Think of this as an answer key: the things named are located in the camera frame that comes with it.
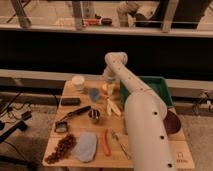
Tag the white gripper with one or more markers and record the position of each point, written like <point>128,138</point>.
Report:
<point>110,79</point>

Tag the orange apple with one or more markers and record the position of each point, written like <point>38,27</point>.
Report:
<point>104,88</point>

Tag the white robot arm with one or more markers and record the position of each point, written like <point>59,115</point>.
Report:
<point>144,114</point>

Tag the purple bowl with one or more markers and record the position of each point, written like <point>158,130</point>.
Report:
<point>172,123</point>

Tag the small blue grey cloth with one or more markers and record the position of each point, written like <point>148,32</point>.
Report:
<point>94,94</point>

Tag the peeled banana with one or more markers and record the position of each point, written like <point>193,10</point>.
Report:
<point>111,107</point>

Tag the small metal cup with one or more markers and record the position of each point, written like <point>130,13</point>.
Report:
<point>94,115</point>

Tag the white cup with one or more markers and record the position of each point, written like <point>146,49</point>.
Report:
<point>78,82</point>

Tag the black rectangular block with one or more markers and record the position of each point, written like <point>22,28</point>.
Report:
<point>70,101</point>

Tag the wooden folding table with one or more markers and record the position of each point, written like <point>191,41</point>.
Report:
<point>79,124</point>

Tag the green plastic tray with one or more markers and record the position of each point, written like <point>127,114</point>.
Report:
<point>158,84</point>

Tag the silver fork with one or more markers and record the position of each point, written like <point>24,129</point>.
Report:
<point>122,147</point>

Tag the orange carrot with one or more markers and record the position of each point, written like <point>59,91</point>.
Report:
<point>105,146</point>

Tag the small black square container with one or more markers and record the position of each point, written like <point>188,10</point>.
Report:
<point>61,127</point>

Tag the bunch of red grapes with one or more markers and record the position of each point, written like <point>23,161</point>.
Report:
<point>61,150</point>

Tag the black handled knife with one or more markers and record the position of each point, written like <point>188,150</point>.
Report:
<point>76,112</point>

